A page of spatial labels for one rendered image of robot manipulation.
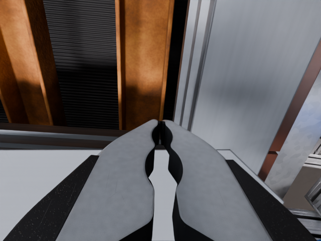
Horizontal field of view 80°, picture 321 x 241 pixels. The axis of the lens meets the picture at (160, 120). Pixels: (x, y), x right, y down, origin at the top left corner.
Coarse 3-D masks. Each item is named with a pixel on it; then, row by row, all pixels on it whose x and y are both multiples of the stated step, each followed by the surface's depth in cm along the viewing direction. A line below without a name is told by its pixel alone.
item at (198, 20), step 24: (192, 0) 17; (192, 24) 18; (192, 48) 18; (192, 72) 18; (192, 96) 20; (192, 120) 19; (0, 144) 23; (24, 144) 23; (48, 144) 23; (72, 144) 23; (96, 144) 23
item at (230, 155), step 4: (228, 152) 21; (232, 152) 21; (228, 156) 21; (232, 156) 21; (236, 156) 21; (236, 160) 22; (240, 160) 22; (240, 164) 22; (244, 164) 22; (244, 168) 22; (248, 168) 22; (248, 172) 23; (252, 172) 23; (252, 176) 23; (256, 176) 23; (256, 180) 23; (260, 180) 23; (260, 184) 24; (264, 184) 24
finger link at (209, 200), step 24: (168, 120) 11; (168, 144) 11; (192, 144) 10; (168, 168) 10; (192, 168) 8; (216, 168) 8; (192, 192) 7; (216, 192) 7; (240, 192) 7; (192, 216) 6; (216, 216) 6; (240, 216) 6; (192, 240) 6; (216, 240) 6; (240, 240) 6; (264, 240) 6
